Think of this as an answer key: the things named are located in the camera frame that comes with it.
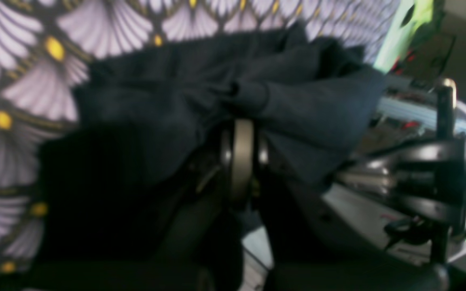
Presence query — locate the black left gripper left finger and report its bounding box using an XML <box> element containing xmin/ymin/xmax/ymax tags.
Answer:
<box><xmin>24</xmin><ymin>131</ymin><xmax>241</xmax><ymax>291</ymax></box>

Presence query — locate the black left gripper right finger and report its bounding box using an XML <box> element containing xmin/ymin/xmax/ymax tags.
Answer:
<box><xmin>233</xmin><ymin>119</ymin><xmax>450</xmax><ymax>291</ymax></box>

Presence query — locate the dark navy T-shirt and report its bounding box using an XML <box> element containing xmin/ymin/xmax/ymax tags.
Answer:
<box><xmin>37</xmin><ymin>25</ymin><xmax>386</xmax><ymax>261</ymax></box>

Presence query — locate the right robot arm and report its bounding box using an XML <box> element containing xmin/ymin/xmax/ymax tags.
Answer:
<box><xmin>335</xmin><ymin>78</ymin><xmax>466</xmax><ymax>264</ymax></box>

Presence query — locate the fan patterned tablecloth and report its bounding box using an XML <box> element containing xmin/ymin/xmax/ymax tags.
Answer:
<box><xmin>0</xmin><ymin>0</ymin><xmax>400</xmax><ymax>273</ymax></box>

